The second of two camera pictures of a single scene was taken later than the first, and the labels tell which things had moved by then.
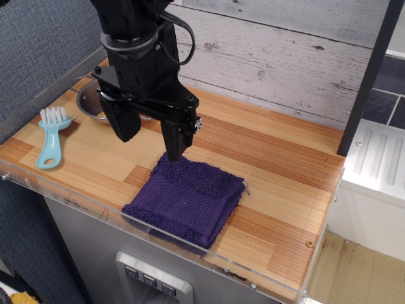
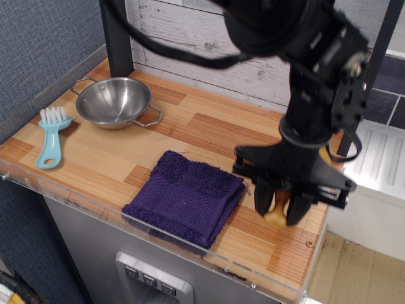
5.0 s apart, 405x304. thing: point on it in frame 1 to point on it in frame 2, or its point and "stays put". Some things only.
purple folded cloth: x=188 y=199 stays put
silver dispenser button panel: x=139 y=282 stays put
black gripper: x=151 y=83 to x=295 y=160
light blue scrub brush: x=53 y=120 stays put
